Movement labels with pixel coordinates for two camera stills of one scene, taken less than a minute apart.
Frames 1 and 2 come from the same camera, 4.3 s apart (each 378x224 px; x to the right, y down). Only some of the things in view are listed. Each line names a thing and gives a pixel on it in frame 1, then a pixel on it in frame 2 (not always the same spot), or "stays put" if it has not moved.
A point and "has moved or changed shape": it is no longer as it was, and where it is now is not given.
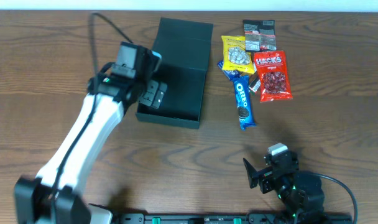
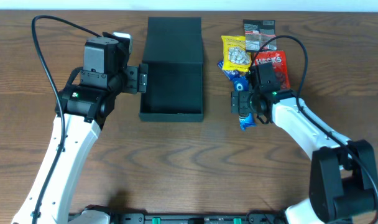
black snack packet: x=260 y=35 stays put
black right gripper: x=264 y=178 → x=239 y=102
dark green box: x=186 y=48 has moved or changed shape
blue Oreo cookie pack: x=242 y=91 stays put
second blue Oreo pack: x=230 y=73 stays put
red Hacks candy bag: x=271 y=67 stays put
